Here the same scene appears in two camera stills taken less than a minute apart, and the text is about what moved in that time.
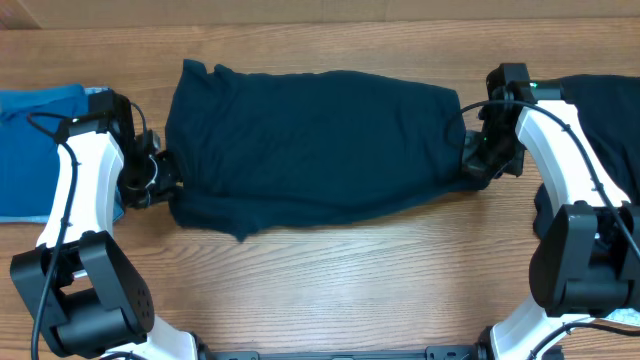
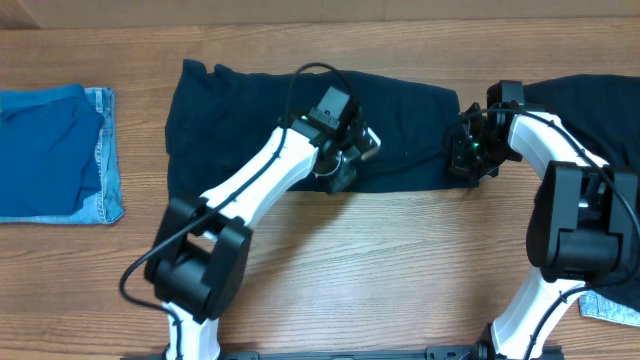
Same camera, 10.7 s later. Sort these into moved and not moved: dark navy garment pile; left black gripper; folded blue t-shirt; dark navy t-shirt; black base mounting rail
Moved: dark navy t-shirt; left black gripper
Not moved: dark navy garment pile; folded blue t-shirt; black base mounting rail
